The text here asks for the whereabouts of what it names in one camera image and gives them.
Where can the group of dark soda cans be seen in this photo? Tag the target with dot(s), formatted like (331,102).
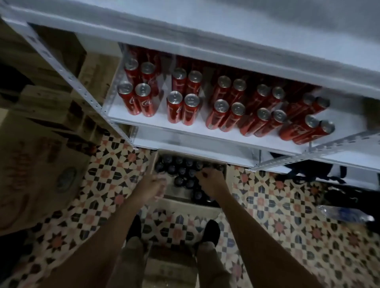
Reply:
(180,170)

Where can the large printed cardboard box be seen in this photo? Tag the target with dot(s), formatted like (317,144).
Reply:
(35,175)

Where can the person's right hand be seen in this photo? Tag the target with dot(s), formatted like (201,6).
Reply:
(214,184)

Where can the person's leg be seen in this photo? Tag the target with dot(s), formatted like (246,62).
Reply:
(130,264)
(212,267)

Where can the black right shoe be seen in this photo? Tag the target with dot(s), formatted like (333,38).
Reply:
(210,233)

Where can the small brown cardboard box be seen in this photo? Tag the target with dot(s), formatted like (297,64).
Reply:
(170,267)

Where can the black shoe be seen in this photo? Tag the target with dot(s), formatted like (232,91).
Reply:
(210,233)
(135,227)

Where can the stack of brown cardboard boxes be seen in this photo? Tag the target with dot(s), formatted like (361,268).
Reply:
(50,74)

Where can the person's left hand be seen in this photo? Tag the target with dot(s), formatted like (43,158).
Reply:
(150,188)

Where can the black bag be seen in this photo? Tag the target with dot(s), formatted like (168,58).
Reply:
(341,190)

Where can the white metal shelf unit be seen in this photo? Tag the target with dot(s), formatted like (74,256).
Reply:
(207,29)

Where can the black left shoe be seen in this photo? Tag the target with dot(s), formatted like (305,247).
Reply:
(135,227)

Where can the person's right leg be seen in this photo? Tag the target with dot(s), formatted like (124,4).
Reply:
(212,267)

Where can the person's left fingers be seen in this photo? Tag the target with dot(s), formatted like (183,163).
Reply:
(160,185)

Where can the person's left leg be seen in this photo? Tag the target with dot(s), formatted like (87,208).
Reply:
(130,264)

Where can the open cardboard box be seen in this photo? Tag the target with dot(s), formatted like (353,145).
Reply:
(184,204)

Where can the clear plastic water bottle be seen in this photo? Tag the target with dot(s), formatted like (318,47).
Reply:
(344,213)

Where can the person's right fingers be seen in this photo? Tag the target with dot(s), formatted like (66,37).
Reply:
(203,176)

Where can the person's right forearm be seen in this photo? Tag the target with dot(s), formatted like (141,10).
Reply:
(261,246)

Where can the person's left forearm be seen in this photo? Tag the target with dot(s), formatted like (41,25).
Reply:
(98,246)

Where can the row of red soda cans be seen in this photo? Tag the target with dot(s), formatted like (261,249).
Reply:
(221,111)

